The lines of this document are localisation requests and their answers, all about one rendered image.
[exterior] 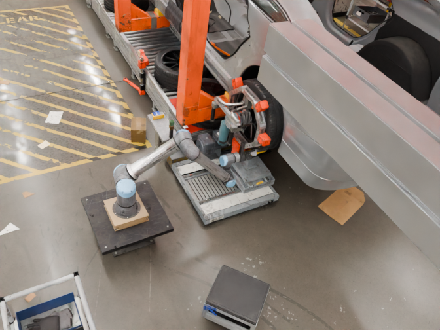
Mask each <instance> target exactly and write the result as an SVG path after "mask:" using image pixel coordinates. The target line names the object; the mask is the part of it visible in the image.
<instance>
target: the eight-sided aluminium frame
mask: <svg viewBox="0 0 440 330"><path fill-rule="evenodd" d="M241 92H242V93H243V94H244V95H245V96H246V97H247V98H248V99H249V101H250V102H251V103H252V105H253V109H254V113H255V118H256V121H257V131H256V134H255V139H254V142H253V143H248V142H247V141H246V139H245V138H244V137H243V135H242V134H241V133H240V132H239V131H237V132H234V137H235V139H236V140H237V142H238V143H239V144H241V142H244V143H246V144H245V147H244V148H245V149H247V148H251V147H258V146H261V144H260V143H259V142H258V141H257V138H258V136H259V134H263V133H264V132H265V128H266V122H265V118H264V115H263V112H262V111H261V112H257V110H256V108H255V104H256V103H258V102H259V101H260V99H259V98H258V97H257V96H256V95H255V94H254V93H253V92H252V90H251V89H250V88H249V87H248V86H247V85H245V86H240V87H239V88H236V89H234V90H231V91H230V92H229V100H228V103H236V97H237V94H239V93H241ZM234 107H235V106H232V107H227V109H228V110H229V111H230V112H231V111H232V110H233V109H234Z"/></svg>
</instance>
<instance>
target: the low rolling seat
mask: <svg viewBox="0 0 440 330"><path fill-rule="evenodd" d="M269 289H270V284H268V283H266V282H264V281H262V280H259V279H257V278H254V277H253V276H250V275H248V274H245V273H243V272H240V271H239V270H236V269H234V268H231V267H229V266H227V265H222V267H221V269H220V271H219V273H218V275H217V277H216V279H215V281H214V283H213V285H212V287H211V289H210V292H209V294H208V296H207V298H206V301H205V303H204V307H203V311H202V317H204V318H206V319H207V320H210V321H213V322H215V323H217V324H219V325H222V326H223V327H226V328H227V329H230V330H255V328H256V325H257V322H258V320H259V316H260V315H261V311H262V309H263V307H264V303H265V300H266V296H267V295H268V291H269Z"/></svg>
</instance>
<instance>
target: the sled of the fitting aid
mask: <svg viewBox="0 0 440 330"><path fill-rule="evenodd" d="M230 170H231V172H232V174H233V176H234V179H235V180H236V184H237V185H238V186H239V188H240V189H241V191H242V192H243V193H248V192H251V191H254V190H257V189H261V188H263V187H267V186H269V185H273V184H274V181H275V178H274V177H273V176H272V174H271V175H270V176H268V177H264V178H261V179H257V180H255V181H250V182H248V183H245V182H244V181H243V179H242V178H241V177H240V175H239V174H238V172H237V171H236V170H235V169H234V167H233V166H232V165H231V167H230Z"/></svg>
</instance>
